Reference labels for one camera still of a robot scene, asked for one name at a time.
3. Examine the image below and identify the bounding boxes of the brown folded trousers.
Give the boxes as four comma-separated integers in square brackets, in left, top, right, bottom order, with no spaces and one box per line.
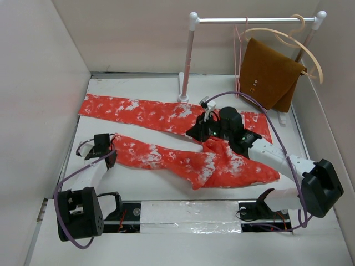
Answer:
[237,38,307,112]

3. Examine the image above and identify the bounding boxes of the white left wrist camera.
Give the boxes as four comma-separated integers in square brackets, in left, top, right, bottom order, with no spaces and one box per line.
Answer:
[75,140,94,158]

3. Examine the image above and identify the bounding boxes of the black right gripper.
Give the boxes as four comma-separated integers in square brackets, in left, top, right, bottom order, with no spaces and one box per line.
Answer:
[185,112,232,142]

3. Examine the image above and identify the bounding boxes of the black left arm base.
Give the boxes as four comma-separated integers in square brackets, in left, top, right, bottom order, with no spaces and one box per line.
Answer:
[97,192,141,233]

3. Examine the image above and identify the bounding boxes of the pink wire hanger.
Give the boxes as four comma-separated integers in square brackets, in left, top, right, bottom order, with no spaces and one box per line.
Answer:
[233,16,249,99]

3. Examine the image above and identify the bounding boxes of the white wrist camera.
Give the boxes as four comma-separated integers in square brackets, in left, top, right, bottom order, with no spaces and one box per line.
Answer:
[199,96,216,122]
[75,140,94,158]

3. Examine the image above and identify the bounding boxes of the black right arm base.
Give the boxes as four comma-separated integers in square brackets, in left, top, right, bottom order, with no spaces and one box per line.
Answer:
[235,188,293,233]

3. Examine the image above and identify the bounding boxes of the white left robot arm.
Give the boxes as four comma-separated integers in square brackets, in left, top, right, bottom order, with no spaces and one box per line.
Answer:
[53,133,117,250]

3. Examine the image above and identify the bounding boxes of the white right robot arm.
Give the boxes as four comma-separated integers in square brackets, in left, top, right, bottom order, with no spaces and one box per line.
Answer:
[186,107,344,218]

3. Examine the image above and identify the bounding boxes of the orange tie-dye trousers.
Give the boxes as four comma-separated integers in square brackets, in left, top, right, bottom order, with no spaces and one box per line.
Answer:
[77,93,281,191]

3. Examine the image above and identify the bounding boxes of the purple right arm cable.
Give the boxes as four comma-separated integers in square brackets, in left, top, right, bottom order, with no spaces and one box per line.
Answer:
[206,91,313,229]

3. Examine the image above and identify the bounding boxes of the white clothes rack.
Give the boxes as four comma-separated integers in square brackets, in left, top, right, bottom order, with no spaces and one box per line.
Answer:
[176,10,327,125]

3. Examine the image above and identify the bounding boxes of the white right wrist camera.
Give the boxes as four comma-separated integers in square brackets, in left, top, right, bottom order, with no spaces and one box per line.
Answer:
[199,96,216,122]

